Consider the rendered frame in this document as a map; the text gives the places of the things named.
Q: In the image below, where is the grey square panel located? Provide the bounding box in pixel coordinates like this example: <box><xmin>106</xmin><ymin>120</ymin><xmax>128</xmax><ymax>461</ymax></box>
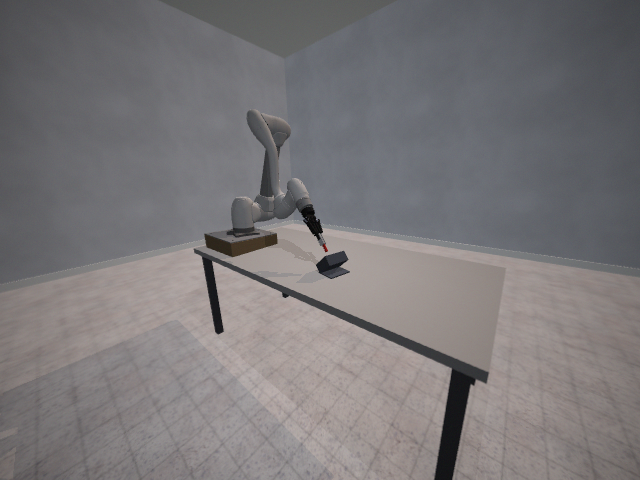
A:
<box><xmin>316</xmin><ymin>251</ymin><xmax>350</xmax><ymax>279</ymax></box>

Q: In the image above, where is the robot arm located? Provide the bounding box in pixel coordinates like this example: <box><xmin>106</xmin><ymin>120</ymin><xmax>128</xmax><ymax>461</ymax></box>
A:
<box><xmin>226</xmin><ymin>109</ymin><xmax>313</xmax><ymax>237</ymax></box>

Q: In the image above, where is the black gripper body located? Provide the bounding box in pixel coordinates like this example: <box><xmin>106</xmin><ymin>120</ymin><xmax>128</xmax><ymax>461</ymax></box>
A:
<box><xmin>301</xmin><ymin>206</ymin><xmax>315</xmax><ymax>223</ymax></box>

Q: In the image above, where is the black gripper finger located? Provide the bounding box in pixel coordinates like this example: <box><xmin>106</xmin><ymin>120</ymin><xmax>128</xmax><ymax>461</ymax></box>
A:
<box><xmin>303</xmin><ymin>216</ymin><xmax>325</xmax><ymax>246</ymax></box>
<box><xmin>313</xmin><ymin>216</ymin><xmax>326</xmax><ymax>244</ymax></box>

